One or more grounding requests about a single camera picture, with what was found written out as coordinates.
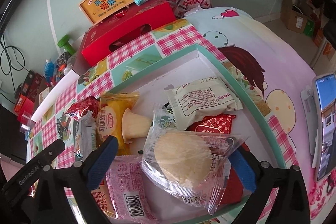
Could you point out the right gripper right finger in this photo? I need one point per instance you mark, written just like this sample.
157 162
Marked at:
260 178

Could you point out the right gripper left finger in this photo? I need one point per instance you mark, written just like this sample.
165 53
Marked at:
82 177

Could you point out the pink snack pack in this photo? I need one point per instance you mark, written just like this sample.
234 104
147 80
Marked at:
126 190

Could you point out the red gold long snack pack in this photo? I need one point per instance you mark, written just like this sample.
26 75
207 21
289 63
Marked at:
233 181

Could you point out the yellow jelly cup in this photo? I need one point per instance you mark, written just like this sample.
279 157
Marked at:
134 126

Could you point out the yellow bread snack pack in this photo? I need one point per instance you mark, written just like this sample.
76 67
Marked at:
109 118

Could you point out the round bun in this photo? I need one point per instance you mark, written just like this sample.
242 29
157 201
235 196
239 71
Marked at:
191 166

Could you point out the small red foil snack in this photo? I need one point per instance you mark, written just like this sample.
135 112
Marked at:
220 124

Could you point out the cream white snack pack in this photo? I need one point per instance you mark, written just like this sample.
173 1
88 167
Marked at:
201 98

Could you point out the stacked red boxes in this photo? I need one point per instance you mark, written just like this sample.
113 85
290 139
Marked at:
26 95

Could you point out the white phone stand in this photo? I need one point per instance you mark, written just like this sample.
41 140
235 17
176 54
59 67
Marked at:
310 111

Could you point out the blue drink bottle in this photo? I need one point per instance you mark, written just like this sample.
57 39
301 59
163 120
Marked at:
49 70

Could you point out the smartphone in white case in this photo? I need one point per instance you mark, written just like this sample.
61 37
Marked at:
324 97

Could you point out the green dumbbell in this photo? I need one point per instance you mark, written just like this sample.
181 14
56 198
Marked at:
65 43

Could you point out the large red gift box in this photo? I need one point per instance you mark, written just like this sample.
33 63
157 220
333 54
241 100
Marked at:
123 27

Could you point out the checkered picture tablecloth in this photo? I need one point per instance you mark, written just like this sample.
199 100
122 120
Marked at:
269 70

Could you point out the cardboard box on floor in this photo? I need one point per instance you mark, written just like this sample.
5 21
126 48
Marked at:
293 20

